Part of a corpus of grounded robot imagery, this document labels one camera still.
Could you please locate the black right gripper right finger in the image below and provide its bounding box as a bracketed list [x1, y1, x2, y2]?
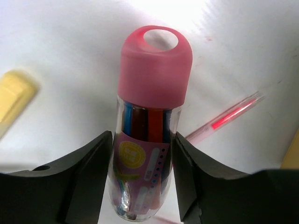
[174, 133, 299, 224]

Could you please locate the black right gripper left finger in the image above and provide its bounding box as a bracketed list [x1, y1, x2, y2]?
[0, 131, 113, 224]

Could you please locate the thin pink highlighter pen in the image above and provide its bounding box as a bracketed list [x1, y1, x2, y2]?
[185, 92, 264, 145]

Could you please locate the pink-capped marker tube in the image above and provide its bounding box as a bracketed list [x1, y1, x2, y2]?
[108, 26, 192, 222]

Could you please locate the purple chunky highlighter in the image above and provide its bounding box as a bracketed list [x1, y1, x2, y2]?
[153, 216, 181, 224]

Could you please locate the yellow bottom drawer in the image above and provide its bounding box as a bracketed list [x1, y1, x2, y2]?
[280, 130, 299, 169]

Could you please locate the yellow chunky highlighter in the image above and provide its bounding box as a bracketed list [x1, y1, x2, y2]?
[0, 70, 40, 137]

